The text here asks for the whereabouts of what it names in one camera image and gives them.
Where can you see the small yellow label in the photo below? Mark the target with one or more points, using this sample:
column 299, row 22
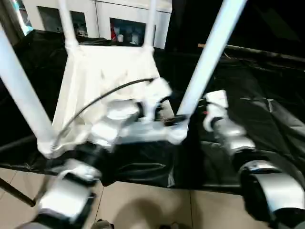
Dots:
column 201, row 45

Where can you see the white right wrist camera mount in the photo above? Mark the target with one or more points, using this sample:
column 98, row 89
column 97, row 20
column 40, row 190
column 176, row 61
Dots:
column 216, row 102

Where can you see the small white bottle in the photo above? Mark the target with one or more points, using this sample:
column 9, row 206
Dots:
column 120, row 38

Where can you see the black work mat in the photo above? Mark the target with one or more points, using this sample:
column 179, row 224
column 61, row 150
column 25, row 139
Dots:
column 262, row 95

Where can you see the large black box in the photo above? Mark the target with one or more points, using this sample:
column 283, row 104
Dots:
column 188, row 23

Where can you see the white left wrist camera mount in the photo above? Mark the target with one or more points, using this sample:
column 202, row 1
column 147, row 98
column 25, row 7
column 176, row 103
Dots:
column 159, row 90

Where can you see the grey curtain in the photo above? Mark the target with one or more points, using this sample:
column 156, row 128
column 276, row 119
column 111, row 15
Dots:
column 8, row 19

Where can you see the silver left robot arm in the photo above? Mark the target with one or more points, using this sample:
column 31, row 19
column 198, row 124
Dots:
column 64, row 198

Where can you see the white plastic table top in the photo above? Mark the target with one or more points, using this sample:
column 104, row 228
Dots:
column 95, row 71

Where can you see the white bottle blue print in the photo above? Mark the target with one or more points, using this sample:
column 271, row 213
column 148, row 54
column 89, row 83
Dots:
column 134, row 38

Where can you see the black metal frame leg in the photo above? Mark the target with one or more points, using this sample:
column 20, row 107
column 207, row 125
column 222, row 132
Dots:
column 16, row 192

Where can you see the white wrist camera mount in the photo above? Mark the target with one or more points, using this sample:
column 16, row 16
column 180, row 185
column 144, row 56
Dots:
column 159, row 90
column 216, row 102

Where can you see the white plastic table leg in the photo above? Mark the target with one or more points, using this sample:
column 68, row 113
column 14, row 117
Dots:
column 149, row 23
column 209, row 59
column 69, row 23
column 21, row 83

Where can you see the white glass-door cabinet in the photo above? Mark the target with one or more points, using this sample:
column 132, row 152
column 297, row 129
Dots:
column 102, row 7

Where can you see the silver metal bar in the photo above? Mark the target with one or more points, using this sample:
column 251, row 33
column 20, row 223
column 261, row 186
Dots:
column 267, row 53

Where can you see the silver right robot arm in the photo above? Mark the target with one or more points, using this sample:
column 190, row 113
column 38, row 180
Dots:
column 274, row 188

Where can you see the red package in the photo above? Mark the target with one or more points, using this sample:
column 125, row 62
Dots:
column 114, row 33

